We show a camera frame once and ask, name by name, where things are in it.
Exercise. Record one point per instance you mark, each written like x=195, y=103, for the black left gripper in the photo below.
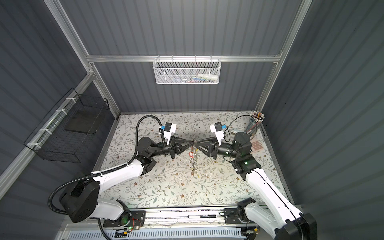
x=177, y=149

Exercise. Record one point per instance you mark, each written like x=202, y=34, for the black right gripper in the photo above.
x=213, y=147

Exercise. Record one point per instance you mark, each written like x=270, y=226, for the large metal keyring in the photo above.
x=193, y=162

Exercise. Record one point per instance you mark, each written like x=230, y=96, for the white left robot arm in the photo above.
x=80, y=199

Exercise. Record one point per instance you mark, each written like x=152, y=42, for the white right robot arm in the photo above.
x=282, y=220

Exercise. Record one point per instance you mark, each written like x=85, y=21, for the pink calculator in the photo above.
x=257, y=146

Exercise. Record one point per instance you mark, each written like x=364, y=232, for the clear pencil cup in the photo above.
x=256, y=118

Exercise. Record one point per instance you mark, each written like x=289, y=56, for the white glue bottle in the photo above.
x=209, y=77

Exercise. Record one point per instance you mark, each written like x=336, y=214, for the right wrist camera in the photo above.
x=218, y=129

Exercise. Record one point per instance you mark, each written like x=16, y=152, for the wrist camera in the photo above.
x=218, y=129
x=168, y=131

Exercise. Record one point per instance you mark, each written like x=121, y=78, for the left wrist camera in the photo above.
x=168, y=131

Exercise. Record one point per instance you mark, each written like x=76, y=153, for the white wire mesh basket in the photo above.
x=185, y=72

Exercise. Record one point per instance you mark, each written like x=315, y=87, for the white slotted cable duct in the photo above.
x=219, y=233

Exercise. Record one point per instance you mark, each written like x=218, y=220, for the black wire basket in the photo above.
x=67, y=134

